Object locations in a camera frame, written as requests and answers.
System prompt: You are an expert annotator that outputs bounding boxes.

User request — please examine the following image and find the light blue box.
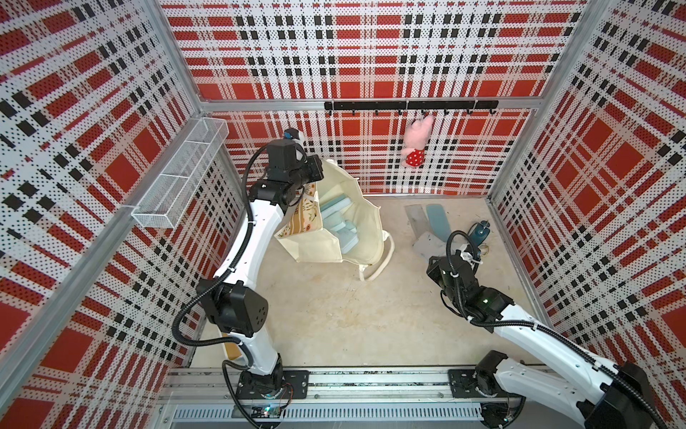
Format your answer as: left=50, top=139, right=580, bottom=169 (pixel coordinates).
left=321, top=194, right=352, bottom=219
left=412, top=232, right=446, bottom=262

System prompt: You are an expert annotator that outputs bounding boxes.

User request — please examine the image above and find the teal pencil case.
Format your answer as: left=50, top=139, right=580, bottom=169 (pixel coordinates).
left=426, top=204, right=452, bottom=241

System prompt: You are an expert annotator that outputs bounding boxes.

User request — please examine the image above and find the cream floral canvas bag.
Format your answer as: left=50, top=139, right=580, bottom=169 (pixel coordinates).
left=274, top=159, right=395, bottom=282

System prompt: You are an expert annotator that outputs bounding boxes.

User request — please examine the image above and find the grey pencil case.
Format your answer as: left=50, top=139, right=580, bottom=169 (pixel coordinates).
left=405, top=205, right=432, bottom=239

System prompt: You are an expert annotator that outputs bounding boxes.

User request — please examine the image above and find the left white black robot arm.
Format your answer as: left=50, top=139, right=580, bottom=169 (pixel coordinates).
left=171, top=128, right=323, bottom=398

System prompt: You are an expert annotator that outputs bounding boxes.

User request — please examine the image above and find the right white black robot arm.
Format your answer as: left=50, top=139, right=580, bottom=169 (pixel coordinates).
left=427, top=231, right=666, bottom=428

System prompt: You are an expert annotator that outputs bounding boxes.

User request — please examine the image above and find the light blue box in bag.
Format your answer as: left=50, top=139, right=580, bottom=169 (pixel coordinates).
left=321, top=194, right=352, bottom=219

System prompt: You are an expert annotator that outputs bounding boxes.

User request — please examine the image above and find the teal alarm clock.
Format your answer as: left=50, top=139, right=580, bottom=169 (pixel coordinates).
left=468, top=220, right=491, bottom=247

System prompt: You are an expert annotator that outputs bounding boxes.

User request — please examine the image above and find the pink plush pig toy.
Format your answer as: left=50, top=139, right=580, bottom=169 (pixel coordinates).
left=400, top=115, right=435, bottom=168

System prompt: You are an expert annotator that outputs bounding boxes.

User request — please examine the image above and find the white box wooden lid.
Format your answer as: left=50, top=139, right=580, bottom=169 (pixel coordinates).
left=223, top=342, right=243, bottom=360

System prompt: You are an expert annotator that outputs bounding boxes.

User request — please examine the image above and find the white wire mesh shelf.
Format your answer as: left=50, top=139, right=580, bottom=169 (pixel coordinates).
left=132, top=117, right=229, bottom=229

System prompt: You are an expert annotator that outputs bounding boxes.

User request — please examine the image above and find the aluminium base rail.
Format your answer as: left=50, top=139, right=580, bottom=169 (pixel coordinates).
left=151, top=363, right=584, bottom=428

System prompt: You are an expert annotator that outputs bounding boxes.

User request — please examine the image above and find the black wall hook rail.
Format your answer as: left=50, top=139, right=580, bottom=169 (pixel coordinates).
left=323, top=99, right=499, bottom=113

